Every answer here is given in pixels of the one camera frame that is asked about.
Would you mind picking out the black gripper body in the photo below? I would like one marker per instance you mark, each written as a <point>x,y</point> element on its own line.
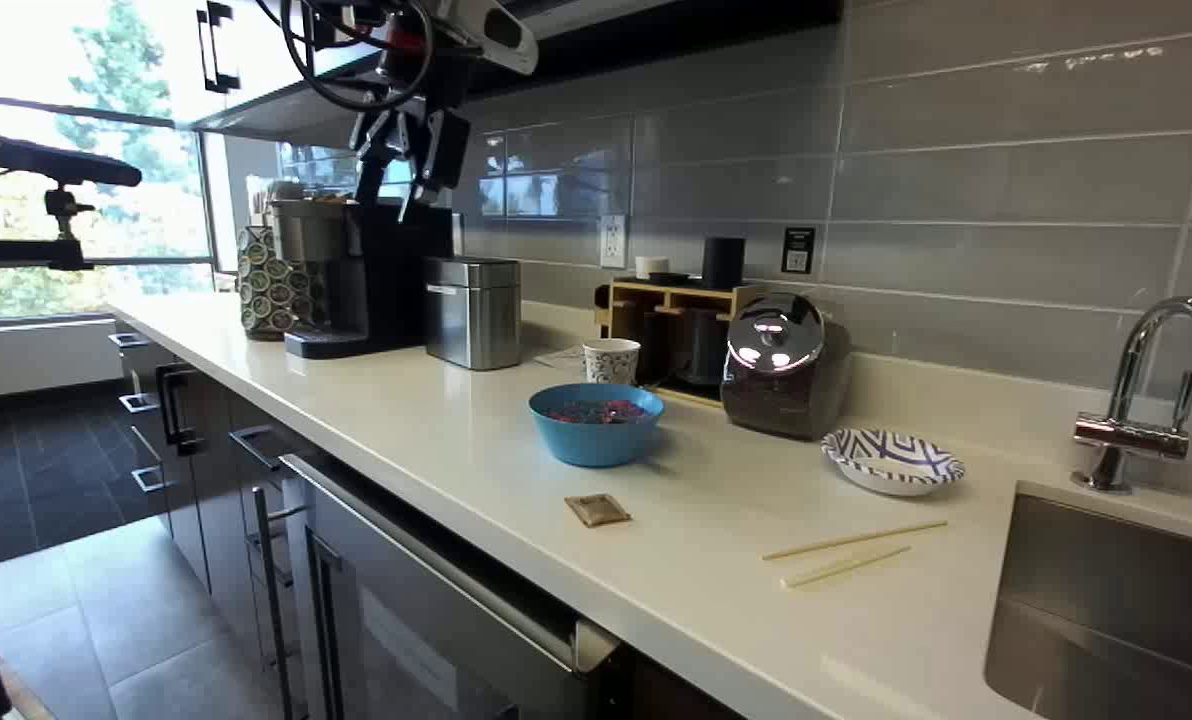
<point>416,132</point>

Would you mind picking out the brown sachet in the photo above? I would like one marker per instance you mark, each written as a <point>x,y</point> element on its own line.
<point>596,511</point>

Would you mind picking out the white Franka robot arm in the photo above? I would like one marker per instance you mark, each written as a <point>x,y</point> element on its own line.
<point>482,26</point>

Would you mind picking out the black coffee machine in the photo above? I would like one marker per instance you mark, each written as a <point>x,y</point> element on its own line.
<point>379,285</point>

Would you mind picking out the stainless steel recycle bin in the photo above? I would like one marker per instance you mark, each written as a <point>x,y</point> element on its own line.
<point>473,319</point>

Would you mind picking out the patterned jar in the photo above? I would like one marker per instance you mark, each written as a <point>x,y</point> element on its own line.
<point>269,285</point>

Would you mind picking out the white patterned paper cup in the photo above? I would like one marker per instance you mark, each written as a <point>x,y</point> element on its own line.
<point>608,362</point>

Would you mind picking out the wooden organizer rack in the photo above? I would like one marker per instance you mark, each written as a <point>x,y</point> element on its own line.
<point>656,299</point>

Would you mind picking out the blue plastic bowl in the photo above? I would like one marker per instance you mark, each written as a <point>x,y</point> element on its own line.
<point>596,443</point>

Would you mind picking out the black cylinder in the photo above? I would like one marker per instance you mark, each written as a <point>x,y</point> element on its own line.
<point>726,262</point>

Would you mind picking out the grey lower cabinet fronts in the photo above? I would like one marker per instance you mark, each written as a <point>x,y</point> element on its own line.
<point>211,504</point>

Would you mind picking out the dark round rice cooker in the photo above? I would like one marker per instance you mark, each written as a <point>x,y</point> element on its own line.
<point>780,373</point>

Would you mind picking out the stainless undercounter appliance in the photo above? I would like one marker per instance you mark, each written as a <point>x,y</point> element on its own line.
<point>410,626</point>

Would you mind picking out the blue white patterned dish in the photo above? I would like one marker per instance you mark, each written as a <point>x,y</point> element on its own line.
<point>892,462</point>

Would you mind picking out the pale wooden chopstick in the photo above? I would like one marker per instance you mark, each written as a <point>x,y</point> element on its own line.
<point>843,566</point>
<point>859,540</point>

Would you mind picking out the short chrome faucet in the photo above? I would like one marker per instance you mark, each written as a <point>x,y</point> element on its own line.
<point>1128,435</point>

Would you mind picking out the stainless steel sink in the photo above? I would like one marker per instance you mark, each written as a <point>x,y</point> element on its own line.
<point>1103,615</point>

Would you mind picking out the white wall outlet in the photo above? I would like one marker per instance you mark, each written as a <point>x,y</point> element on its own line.
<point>613,242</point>

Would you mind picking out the black camera on stand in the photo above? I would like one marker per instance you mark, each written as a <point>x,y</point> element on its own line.
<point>49,161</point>

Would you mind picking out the window with dark frame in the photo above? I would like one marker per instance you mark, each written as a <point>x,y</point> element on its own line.
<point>39,81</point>

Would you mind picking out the black wall plate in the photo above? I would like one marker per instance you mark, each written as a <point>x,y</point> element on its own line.
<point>799,249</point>

